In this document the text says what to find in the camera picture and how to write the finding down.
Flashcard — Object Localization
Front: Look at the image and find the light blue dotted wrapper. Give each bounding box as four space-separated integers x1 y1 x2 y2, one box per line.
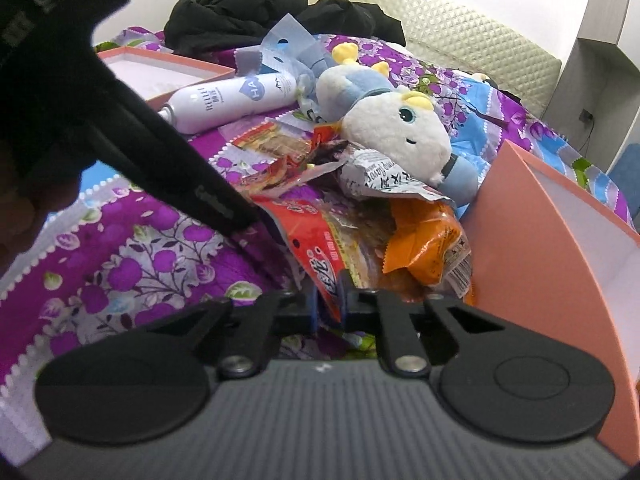
235 14 321 81

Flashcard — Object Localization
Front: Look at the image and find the pink box lid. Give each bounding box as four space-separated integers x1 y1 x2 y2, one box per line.
95 46 238 113

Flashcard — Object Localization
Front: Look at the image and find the pink cardboard box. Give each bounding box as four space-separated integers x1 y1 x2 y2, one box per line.
457 139 640 461

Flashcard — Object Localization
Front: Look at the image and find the white black-print snack packet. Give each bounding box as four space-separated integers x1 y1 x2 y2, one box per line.
337 152 453 206

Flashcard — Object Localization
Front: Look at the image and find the white wardrobe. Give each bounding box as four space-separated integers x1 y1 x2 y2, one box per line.
560 0 640 176

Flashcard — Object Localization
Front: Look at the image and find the white spray bottle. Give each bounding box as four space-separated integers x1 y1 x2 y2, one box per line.
159 71 298 135

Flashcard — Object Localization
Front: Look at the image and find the person's left hand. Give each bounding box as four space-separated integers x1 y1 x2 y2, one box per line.
0 142 83 266

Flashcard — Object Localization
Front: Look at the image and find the purple floral duvet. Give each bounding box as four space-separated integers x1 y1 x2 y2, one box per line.
0 25 640 421

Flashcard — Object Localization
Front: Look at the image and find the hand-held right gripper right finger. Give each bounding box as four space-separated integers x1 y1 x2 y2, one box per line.
339 271 507 377

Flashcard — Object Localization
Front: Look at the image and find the blue white plush toy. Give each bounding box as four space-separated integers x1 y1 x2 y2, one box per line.
295 42 483 201

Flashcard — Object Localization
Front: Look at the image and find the blue cushion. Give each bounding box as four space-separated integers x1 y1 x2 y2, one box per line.
607 142 640 201

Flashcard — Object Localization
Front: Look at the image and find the beige quilted headboard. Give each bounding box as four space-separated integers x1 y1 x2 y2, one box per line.
291 0 563 116

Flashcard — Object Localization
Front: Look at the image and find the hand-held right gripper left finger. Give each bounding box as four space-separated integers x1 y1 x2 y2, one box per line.
132 284 322 380

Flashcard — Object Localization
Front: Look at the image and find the dark snack packet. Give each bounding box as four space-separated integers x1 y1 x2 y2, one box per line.
290 139 351 176

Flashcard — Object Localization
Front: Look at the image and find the red gold snack packet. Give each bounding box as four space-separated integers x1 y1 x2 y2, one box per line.
232 122 321 161

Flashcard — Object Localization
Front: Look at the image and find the black jacket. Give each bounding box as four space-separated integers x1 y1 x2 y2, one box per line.
164 0 407 56

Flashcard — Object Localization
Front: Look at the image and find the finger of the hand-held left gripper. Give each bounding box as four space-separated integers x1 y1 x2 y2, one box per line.
75 55 262 237

